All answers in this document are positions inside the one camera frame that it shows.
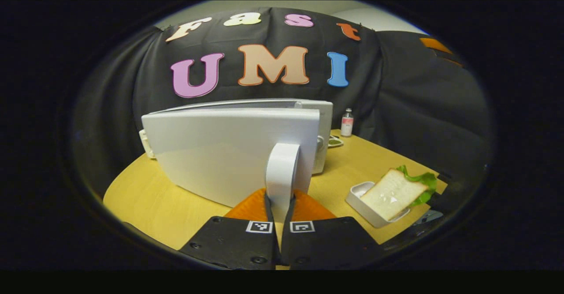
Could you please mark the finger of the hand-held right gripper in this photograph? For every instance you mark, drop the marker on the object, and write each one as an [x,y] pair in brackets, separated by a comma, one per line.
[435,44]
[448,58]

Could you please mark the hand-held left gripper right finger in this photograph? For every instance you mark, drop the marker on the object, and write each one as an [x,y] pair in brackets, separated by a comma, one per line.
[328,243]

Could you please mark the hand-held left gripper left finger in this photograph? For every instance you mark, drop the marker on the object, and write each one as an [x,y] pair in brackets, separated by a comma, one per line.
[238,243]

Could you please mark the lettuce sandwich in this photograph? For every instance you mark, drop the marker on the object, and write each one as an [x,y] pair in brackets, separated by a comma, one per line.
[396,192]

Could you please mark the white microwave oven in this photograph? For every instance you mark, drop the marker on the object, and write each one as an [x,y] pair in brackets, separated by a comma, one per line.
[229,153]

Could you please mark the white rectangular tray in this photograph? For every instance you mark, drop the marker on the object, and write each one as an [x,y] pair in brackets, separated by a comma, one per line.
[359,197]

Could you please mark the black backdrop cloth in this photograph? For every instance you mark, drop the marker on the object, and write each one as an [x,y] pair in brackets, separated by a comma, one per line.
[396,91]

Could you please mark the divided dish of grains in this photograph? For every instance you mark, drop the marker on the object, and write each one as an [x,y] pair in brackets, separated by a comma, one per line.
[335,142]

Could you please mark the small pink label bottle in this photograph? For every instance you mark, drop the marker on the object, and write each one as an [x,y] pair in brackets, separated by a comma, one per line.
[347,124]

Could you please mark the white toaster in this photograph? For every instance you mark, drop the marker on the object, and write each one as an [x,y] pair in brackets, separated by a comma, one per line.
[146,146]

